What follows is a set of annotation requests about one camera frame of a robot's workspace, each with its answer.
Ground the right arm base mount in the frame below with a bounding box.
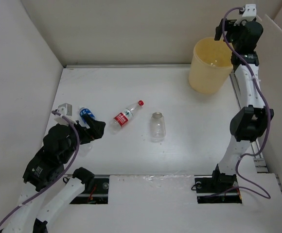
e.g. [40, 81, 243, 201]
[191, 175, 242, 204]

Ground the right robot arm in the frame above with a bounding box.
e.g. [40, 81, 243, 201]
[208, 18, 274, 194]

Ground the blue label bottle lower left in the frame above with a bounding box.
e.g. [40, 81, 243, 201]
[78, 143, 92, 157]

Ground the clear jar with metal lid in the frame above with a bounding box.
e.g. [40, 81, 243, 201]
[150, 112, 166, 142]

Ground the yellow plastic bin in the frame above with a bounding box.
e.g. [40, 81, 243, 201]
[188, 37, 233, 95]

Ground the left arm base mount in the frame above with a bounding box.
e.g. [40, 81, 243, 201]
[70, 175, 109, 205]

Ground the blue label bottle upper left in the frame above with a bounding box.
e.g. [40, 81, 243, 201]
[79, 107, 96, 126]

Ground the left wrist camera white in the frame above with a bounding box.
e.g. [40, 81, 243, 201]
[52, 103, 76, 126]

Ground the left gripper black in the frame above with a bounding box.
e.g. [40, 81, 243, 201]
[61, 113, 106, 162]

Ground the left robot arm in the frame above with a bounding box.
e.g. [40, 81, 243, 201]
[0, 111, 106, 233]

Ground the red label plastic bottle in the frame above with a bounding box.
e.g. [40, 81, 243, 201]
[108, 100, 144, 134]

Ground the blue label bottle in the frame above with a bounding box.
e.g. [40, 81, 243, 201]
[79, 107, 96, 126]
[78, 143, 92, 157]

